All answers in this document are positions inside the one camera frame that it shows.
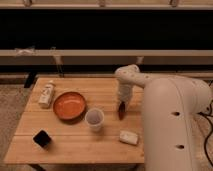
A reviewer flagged red pepper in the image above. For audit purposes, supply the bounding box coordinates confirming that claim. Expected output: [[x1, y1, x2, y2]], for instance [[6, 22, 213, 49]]
[[118, 102, 126, 120]]

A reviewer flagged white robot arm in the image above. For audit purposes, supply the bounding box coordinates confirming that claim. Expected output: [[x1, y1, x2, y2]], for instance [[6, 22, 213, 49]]
[[115, 64, 213, 171]]

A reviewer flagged orange ceramic bowl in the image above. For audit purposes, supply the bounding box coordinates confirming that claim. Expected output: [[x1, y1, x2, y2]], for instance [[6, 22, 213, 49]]
[[53, 92, 86, 120]]

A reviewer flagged clear plastic cup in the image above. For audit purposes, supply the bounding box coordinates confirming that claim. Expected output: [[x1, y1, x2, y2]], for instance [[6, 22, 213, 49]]
[[85, 108, 104, 132]]

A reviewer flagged wooden table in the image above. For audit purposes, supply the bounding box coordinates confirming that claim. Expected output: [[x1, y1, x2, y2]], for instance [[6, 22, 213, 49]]
[[4, 78, 144, 164]]

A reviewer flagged white bottle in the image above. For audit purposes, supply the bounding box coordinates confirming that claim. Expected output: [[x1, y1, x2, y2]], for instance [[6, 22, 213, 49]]
[[38, 80, 55, 109]]

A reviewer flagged small black box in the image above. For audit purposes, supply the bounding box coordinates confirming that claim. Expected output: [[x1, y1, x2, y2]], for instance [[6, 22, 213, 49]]
[[33, 130, 51, 148]]

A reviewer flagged black cable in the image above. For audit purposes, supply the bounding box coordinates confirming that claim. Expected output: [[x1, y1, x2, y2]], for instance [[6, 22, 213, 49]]
[[198, 79, 213, 169]]

